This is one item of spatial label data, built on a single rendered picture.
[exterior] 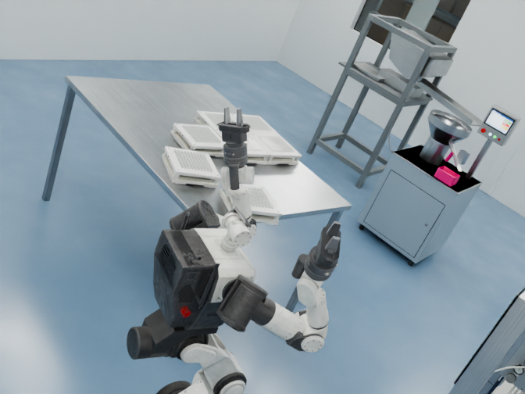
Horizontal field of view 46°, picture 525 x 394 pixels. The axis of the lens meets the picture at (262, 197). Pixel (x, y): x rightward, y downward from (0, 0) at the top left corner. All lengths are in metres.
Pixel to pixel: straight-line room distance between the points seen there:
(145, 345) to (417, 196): 3.30
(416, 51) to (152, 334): 4.26
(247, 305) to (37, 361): 1.54
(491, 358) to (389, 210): 3.46
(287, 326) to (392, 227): 3.29
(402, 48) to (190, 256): 4.29
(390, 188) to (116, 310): 2.58
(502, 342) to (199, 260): 0.93
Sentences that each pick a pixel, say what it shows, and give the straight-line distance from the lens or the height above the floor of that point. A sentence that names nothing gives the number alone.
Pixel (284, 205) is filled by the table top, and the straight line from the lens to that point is 3.31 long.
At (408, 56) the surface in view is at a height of 1.32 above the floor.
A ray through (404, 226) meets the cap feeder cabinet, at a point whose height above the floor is 0.28.
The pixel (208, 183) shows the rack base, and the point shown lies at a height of 0.90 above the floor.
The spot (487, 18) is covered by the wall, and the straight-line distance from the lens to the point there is 7.76.
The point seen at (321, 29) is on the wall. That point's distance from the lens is 8.70.
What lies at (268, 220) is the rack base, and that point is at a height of 0.90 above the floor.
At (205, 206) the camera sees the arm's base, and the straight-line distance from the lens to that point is 2.26.
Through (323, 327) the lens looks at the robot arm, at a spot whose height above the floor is 1.16.
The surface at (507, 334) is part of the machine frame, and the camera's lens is 1.85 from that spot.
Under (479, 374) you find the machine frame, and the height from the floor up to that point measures 1.38.
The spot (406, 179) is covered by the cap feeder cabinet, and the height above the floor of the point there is 0.63.
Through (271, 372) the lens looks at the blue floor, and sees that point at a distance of 3.63.
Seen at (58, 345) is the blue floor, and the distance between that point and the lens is 3.36.
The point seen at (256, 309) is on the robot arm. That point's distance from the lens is 1.98.
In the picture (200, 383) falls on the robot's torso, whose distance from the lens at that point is 2.70.
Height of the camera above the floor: 2.37
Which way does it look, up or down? 27 degrees down
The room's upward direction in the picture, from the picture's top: 23 degrees clockwise
